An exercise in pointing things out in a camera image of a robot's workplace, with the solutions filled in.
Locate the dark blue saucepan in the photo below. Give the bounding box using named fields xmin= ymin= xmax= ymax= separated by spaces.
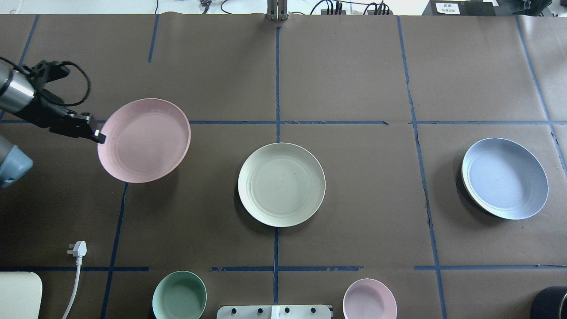
xmin=530 ymin=285 xmax=567 ymax=319

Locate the pink bowl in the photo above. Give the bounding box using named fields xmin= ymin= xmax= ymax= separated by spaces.
xmin=342 ymin=278 xmax=398 ymax=319

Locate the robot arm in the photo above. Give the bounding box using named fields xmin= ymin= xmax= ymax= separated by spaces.
xmin=0 ymin=57 xmax=107 ymax=190

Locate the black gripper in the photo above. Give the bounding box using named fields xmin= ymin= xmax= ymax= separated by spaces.
xmin=20 ymin=90 xmax=107 ymax=144

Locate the pink plate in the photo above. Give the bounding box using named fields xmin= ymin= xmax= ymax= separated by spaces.
xmin=97 ymin=98 xmax=191 ymax=183

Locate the black box with label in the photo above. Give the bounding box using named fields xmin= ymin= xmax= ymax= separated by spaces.
xmin=422 ymin=0 xmax=496 ymax=16

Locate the black camera cable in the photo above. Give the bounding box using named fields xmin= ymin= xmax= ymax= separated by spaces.
xmin=0 ymin=57 xmax=92 ymax=108

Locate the cream toaster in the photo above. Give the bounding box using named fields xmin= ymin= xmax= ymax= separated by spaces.
xmin=0 ymin=271 xmax=43 ymax=319

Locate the green bowl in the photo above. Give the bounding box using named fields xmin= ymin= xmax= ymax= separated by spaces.
xmin=152 ymin=271 xmax=207 ymax=319

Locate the white toaster power cable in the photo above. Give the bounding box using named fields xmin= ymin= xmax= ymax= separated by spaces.
xmin=61 ymin=241 xmax=87 ymax=319

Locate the blue plate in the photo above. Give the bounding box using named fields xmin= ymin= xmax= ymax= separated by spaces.
xmin=460 ymin=138 xmax=549 ymax=220

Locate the cream plate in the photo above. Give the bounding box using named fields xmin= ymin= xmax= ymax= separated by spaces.
xmin=237 ymin=143 xmax=326 ymax=228

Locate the aluminium frame post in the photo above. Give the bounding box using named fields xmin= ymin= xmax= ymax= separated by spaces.
xmin=266 ymin=0 xmax=289 ymax=21

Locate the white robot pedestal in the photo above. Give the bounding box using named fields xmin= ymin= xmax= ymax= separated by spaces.
xmin=216 ymin=304 xmax=334 ymax=319

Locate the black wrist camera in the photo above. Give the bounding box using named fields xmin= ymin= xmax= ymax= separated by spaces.
xmin=30 ymin=60 xmax=70 ymax=86

